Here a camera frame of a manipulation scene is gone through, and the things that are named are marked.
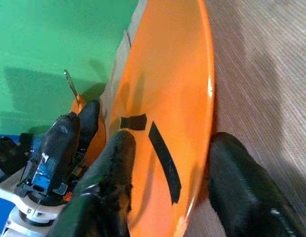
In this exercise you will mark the small orange bowl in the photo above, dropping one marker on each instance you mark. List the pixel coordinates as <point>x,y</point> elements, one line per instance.
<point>98,145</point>

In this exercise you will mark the green table cloth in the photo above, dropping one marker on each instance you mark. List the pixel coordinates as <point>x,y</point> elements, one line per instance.
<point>49,49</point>

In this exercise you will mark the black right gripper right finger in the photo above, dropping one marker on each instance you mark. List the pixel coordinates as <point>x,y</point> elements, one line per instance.
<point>239,182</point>

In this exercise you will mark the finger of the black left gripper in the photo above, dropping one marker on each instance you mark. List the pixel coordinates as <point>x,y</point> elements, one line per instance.
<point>89,121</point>
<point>60,140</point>

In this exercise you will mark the orange plate with black tape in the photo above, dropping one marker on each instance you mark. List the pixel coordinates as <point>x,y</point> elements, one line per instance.
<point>167,98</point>

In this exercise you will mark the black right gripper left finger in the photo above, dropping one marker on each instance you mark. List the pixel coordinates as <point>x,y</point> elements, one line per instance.
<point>111,170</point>

